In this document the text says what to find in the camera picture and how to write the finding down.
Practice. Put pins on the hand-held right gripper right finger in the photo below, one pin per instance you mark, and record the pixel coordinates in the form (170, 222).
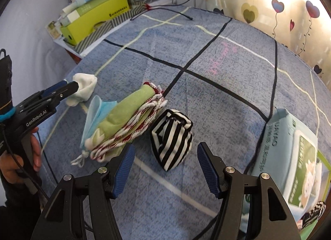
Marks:
(206, 170)

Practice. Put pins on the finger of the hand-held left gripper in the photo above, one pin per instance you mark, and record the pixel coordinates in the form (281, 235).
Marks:
(67, 90)
(58, 87)

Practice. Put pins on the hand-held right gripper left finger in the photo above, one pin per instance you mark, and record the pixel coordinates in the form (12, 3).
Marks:
(124, 171)

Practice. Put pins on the black white striped sock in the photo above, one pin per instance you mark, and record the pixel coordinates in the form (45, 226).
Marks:
(173, 141)
(314, 214)

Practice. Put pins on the white box with green rim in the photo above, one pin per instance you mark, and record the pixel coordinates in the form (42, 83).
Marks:
(323, 160)

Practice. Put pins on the person's left forearm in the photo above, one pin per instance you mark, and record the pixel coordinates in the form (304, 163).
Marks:
(15, 216)

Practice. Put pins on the person's left hand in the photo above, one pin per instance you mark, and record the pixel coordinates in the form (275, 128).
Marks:
(10, 167)

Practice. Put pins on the blue face mask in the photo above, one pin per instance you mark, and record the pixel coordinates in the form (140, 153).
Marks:
(97, 116)

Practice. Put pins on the red white knit cloth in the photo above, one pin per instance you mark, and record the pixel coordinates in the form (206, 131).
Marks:
(144, 123)

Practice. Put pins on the green cloth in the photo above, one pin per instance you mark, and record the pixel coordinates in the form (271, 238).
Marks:
(124, 113)

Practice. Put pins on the small labelled box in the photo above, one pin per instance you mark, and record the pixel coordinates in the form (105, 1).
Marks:
(54, 29)

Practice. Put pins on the yellow-green cardboard box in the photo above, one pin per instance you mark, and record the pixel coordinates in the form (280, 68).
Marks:
(98, 20)

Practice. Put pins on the light blue wet wipes pack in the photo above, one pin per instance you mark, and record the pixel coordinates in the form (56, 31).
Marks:
(281, 147)

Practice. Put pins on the pale green flat box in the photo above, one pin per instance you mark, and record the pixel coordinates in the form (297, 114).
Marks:
(85, 8)

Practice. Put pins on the striped cardboard box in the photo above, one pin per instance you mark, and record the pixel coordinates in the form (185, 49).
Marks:
(119, 20)

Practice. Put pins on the heart print curtain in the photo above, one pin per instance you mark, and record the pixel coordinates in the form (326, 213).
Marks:
(271, 2)

